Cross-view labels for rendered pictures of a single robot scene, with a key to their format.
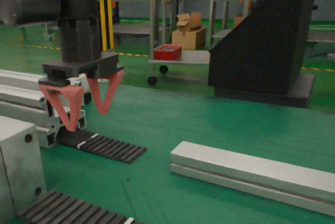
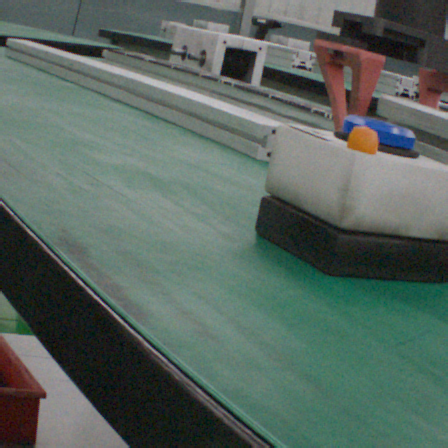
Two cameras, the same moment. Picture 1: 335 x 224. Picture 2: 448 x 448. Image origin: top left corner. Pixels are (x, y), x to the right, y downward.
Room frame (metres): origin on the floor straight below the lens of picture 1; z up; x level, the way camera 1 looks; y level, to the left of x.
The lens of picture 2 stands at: (1.20, 0.32, 0.88)
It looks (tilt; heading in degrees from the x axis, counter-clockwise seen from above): 10 degrees down; 209
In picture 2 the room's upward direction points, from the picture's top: 12 degrees clockwise
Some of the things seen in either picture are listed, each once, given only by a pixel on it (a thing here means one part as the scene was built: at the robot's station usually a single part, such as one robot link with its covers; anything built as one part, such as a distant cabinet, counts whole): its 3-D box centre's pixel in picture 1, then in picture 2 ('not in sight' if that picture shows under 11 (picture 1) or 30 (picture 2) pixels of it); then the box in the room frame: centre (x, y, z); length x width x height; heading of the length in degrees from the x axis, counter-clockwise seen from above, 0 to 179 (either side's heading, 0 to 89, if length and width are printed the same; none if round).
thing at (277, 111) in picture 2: not in sight; (230, 95); (-0.01, -0.36, 0.79); 0.96 x 0.04 x 0.03; 57
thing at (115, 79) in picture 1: (95, 88); (370, 88); (0.52, 0.05, 0.86); 0.07 x 0.07 x 0.09; 56
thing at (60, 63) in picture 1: (80, 45); (412, 7); (0.50, 0.06, 0.94); 0.10 x 0.07 x 0.07; 146
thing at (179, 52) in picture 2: not in sight; (199, 55); (-0.36, -0.64, 0.83); 0.11 x 0.10 x 0.10; 146
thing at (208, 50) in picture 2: not in sight; (218, 61); (-0.28, -0.55, 0.83); 0.11 x 0.10 x 0.10; 146
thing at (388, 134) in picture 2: not in sight; (378, 139); (0.70, 0.13, 0.84); 0.04 x 0.04 x 0.02
